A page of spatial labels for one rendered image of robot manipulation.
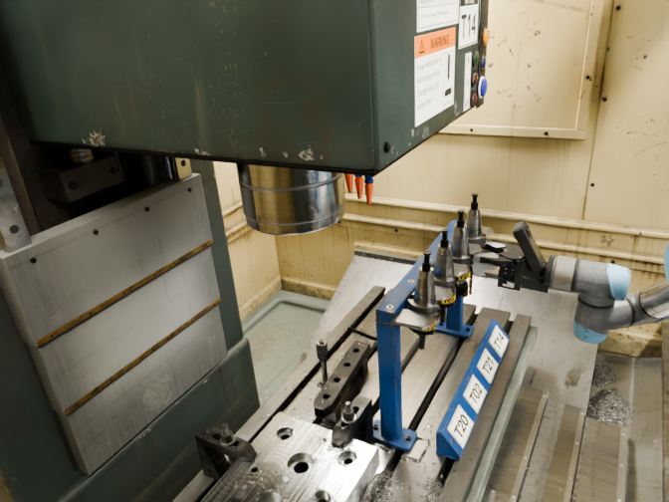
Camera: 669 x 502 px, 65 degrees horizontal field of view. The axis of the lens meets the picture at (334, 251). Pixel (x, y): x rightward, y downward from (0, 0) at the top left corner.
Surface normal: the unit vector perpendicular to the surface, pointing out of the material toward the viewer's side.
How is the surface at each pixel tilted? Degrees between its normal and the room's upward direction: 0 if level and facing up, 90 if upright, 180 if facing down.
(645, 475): 17
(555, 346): 24
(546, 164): 90
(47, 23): 90
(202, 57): 90
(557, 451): 8
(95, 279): 90
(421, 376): 0
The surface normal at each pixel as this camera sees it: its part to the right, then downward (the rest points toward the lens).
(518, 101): -0.48, 0.41
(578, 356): -0.26, -0.66
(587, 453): 0.00, -0.95
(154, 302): 0.88, 0.14
